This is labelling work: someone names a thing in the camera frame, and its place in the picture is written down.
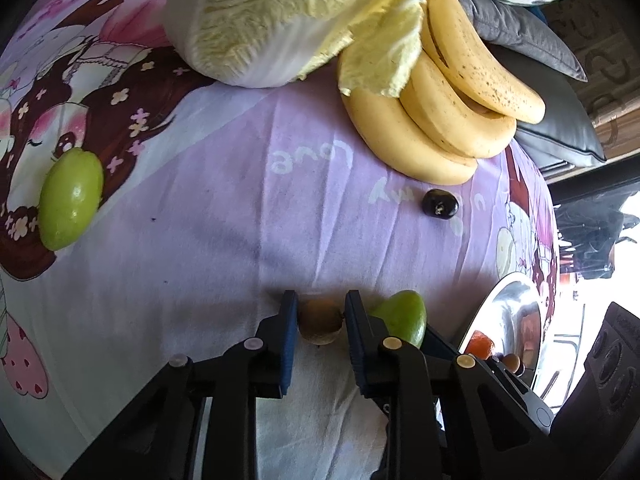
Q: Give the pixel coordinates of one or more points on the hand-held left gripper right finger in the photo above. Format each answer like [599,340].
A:
[355,345]

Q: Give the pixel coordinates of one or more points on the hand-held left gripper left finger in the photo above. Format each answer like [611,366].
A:
[287,345]

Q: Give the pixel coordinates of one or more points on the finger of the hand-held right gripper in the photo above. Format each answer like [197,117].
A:
[530,400]

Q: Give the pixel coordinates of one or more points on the brown longan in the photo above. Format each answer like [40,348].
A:
[320,322]
[512,362]

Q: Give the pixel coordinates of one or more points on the large green jujube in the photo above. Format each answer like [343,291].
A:
[405,315]

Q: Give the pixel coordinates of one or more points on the round metal plate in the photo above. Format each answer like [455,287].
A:
[510,300]

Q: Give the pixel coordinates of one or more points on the mandarin orange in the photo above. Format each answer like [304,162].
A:
[480,346]

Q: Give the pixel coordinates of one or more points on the purple printed blanket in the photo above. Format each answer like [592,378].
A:
[225,200]

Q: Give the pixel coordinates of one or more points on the dark cherry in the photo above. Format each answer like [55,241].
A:
[440,203]

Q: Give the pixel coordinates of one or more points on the yellow banana bunch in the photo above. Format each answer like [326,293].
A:
[450,110]

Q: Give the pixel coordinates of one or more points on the green mango at left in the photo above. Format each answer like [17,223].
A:
[70,200]

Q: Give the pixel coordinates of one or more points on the grey leather sofa cushion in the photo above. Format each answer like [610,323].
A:
[560,135]

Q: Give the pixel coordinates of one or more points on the napa cabbage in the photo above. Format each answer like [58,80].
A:
[250,35]

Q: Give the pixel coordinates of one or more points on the grey fabric pillow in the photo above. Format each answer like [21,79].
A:
[530,40]

